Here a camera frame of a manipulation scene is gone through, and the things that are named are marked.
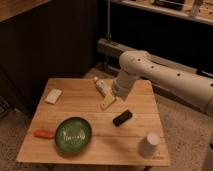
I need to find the yellow wooden gripper finger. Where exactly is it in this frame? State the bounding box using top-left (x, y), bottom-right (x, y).
top-left (100, 95), bottom-right (116, 110)

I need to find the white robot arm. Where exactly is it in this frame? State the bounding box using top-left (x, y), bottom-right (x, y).
top-left (111, 50), bottom-right (213, 117)

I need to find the green ceramic bowl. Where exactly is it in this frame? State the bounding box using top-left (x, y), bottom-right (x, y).
top-left (54, 117), bottom-right (92, 154)

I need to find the white squeeze bottle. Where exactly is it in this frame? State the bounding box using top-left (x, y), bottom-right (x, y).
top-left (94, 77), bottom-right (111, 96)

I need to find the black rectangular block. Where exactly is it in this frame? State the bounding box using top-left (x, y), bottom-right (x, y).
top-left (113, 110), bottom-right (132, 126)

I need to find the wooden table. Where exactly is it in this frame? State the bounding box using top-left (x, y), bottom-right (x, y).
top-left (17, 78), bottom-right (170, 166)

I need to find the white sponge block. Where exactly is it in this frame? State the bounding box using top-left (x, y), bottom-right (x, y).
top-left (45, 89), bottom-right (62, 104)

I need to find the metal vertical pole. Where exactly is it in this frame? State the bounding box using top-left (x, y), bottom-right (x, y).
top-left (107, 0), bottom-right (111, 42)

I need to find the orange carrot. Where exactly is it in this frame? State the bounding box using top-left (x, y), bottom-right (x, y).
top-left (34, 130), bottom-right (54, 139)

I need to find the wooden shelf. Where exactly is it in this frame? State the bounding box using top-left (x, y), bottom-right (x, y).
top-left (112, 0), bottom-right (213, 26)

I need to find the grey metal rail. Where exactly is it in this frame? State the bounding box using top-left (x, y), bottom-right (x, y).
top-left (97, 38), bottom-right (213, 79)

